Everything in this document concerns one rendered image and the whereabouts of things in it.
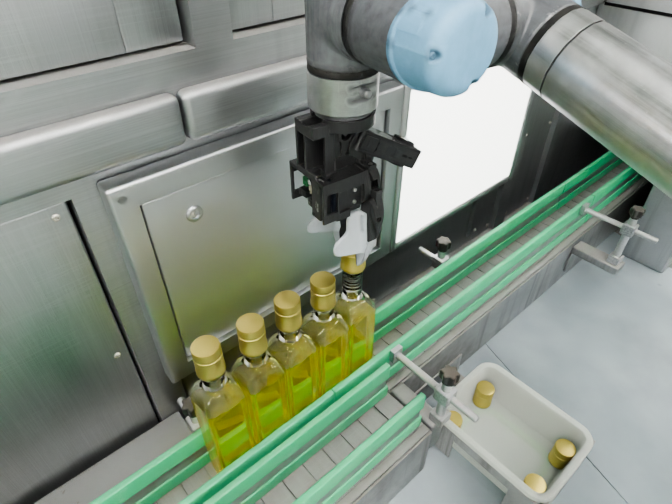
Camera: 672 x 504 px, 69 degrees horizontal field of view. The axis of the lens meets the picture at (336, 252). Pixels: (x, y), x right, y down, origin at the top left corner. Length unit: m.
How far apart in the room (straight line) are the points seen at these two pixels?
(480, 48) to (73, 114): 0.39
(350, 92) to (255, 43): 0.18
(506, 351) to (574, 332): 0.18
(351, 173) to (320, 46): 0.14
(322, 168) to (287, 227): 0.22
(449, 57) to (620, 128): 0.15
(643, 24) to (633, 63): 0.89
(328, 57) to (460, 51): 0.14
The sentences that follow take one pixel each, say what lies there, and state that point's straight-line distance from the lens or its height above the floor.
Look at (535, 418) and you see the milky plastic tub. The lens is 1.01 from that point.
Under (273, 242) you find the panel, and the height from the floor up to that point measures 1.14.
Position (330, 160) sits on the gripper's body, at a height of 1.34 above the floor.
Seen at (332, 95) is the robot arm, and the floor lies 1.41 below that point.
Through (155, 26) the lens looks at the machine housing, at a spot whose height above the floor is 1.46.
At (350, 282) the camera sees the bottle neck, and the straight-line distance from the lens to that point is 0.68.
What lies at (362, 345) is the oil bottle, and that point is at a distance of 0.77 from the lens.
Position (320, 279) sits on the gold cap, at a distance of 0.64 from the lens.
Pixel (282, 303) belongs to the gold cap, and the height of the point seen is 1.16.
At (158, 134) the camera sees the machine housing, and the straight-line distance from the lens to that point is 0.58.
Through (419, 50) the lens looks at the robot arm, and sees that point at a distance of 0.39.
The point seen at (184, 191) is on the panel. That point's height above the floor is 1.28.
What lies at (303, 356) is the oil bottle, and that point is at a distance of 0.67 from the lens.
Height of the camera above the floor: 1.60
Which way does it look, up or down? 39 degrees down
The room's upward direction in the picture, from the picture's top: straight up
